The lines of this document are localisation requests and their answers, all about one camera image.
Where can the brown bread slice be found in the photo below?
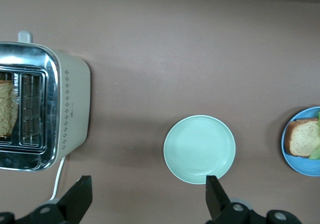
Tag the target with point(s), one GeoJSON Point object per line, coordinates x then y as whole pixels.
{"type": "Point", "coordinates": [6, 109]}
{"type": "Point", "coordinates": [302, 139]}

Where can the brown table cover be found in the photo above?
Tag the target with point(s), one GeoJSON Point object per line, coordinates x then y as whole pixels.
{"type": "Point", "coordinates": [150, 59]}

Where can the beige chrome toaster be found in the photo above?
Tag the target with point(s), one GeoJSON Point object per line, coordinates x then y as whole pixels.
{"type": "Point", "coordinates": [75, 96]}

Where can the blue round plate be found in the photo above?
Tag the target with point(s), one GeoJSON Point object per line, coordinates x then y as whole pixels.
{"type": "Point", "coordinates": [307, 170]}

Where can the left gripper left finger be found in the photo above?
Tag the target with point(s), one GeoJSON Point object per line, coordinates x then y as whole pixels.
{"type": "Point", "coordinates": [75, 201]}

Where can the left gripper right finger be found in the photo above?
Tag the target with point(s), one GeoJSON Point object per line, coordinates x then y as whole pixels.
{"type": "Point", "coordinates": [217, 204]}

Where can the light green round plate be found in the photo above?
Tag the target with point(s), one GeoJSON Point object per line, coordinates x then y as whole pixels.
{"type": "Point", "coordinates": [200, 149]}

